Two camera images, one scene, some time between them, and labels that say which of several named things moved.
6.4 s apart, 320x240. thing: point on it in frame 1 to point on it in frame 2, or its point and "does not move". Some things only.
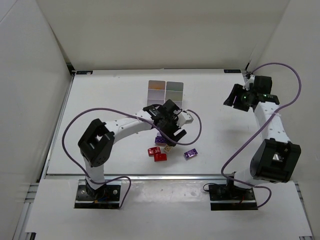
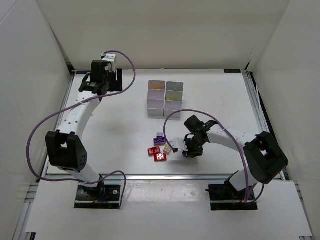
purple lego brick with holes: (160, 140) does not move
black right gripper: (240, 99) to (189, 146)
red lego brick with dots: (159, 157) does not move
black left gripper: (171, 132) to (119, 80)
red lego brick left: (151, 151) does not move
